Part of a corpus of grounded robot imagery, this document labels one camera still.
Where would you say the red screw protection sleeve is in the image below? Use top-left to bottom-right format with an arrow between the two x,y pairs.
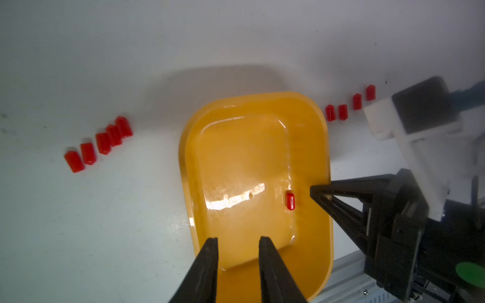
325,104 -> 337,122

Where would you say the red sleeve alone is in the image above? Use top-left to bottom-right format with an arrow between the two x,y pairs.
286,191 -> 296,211

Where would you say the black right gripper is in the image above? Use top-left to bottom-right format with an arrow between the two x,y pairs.
310,169 -> 484,301

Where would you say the aluminium front rail frame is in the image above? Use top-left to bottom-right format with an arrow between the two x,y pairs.
311,251 -> 389,302

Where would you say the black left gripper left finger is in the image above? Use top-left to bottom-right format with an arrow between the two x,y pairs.
169,238 -> 219,302

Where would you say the yellow plastic storage tray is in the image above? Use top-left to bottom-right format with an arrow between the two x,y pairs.
179,92 -> 334,302

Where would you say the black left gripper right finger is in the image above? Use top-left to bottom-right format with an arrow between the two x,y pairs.
258,237 -> 307,302

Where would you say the red sleeve row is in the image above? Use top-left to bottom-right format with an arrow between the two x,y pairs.
115,116 -> 133,138
80,142 -> 97,165
365,85 -> 376,101
338,104 -> 349,121
106,124 -> 123,146
95,132 -> 111,155
352,93 -> 362,111

